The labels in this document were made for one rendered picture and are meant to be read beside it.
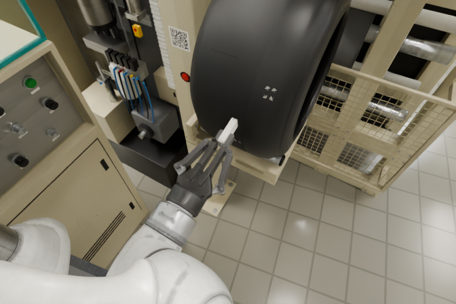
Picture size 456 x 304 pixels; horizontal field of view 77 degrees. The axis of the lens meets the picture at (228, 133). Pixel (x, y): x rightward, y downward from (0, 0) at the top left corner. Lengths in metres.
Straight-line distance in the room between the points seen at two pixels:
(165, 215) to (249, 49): 0.39
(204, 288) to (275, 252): 1.46
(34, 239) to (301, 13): 0.83
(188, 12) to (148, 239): 0.62
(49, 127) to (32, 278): 0.78
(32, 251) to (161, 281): 0.53
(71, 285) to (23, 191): 0.78
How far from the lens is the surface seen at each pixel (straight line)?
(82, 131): 1.23
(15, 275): 0.44
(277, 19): 0.67
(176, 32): 0.97
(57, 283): 0.42
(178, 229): 0.57
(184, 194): 0.58
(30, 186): 1.18
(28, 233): 0.91
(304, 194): 2.02
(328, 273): 1.89
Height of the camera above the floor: 1.77
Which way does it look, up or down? 53 degrees down
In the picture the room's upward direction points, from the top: straight up
